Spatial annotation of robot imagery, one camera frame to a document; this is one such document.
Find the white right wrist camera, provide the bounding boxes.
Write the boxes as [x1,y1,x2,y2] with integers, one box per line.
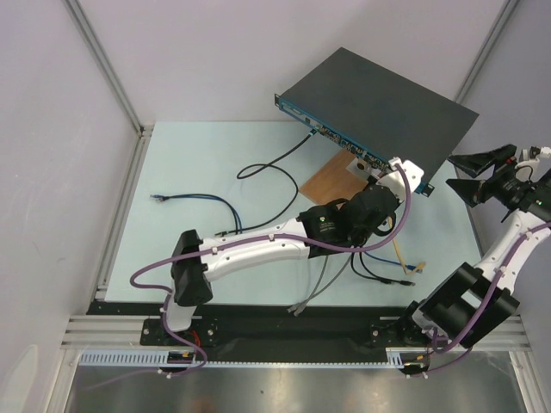
[516,146,550,181]

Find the grey ethernet cable plugged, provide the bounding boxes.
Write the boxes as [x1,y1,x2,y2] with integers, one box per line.
[285,256,358,313]

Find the aluminium frame post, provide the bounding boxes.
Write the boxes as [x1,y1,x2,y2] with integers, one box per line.
[62,0,145,138]
[454,0,522,104]

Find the black cable teal plug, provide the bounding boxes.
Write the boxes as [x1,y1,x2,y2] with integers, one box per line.
[216,129,317,237]

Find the yellow ethernet cable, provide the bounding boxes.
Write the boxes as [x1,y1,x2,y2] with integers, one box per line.
[387,214,428,276]

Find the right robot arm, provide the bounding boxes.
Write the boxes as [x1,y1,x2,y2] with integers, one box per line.
[396,145,550,353]

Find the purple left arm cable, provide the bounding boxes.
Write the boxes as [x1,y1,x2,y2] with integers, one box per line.
[129,161,412,379]

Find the aluminium front frame rail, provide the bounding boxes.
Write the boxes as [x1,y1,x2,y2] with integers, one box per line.
[61,315,532,352]

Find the grey ethernet cable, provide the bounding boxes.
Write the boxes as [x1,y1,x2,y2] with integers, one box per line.
[285,256,358,313]
[288,256,329,317]

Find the black ethernet cable plugged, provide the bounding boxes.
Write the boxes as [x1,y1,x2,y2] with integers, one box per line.
[360,253,418,287]

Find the blue ethernet cable plugged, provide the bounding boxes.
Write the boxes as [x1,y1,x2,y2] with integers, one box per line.
[365,251,421,274]

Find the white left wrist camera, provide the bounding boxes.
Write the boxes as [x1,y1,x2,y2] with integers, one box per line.
[376,157,424,203]

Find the white slotted cable duct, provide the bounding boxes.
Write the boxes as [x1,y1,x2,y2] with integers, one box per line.
[78,348,424,369]

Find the black ethernet cable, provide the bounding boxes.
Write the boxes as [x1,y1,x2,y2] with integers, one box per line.
[360,253,418,287]
[349,252,393,286]

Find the right aluminium frame post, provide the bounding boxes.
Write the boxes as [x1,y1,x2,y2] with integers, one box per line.
[454,0,522,104]

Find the wooden base board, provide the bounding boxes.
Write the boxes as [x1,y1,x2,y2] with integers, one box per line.
[300,150,368,205]

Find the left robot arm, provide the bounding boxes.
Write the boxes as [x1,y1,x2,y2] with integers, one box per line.
[158,184,406,344]

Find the metal switch stand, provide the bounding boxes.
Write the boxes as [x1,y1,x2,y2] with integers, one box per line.
[346,158,379,182]

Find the blue ethernet cable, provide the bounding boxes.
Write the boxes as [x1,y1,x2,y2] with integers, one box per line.
[148,193,245,236]
[365,251,421,274]

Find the blue-faced black network switch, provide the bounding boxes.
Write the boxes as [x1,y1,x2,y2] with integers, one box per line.
[275,47,478,196]

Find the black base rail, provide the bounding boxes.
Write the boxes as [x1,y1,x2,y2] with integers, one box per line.
[87,301,429,364]

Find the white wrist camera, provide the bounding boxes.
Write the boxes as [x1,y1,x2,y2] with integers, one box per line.
[376,157,424,203]
[516,146,550,181]

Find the left aluminium frame post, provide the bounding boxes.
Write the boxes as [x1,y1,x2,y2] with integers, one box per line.
[62,0,145,138]

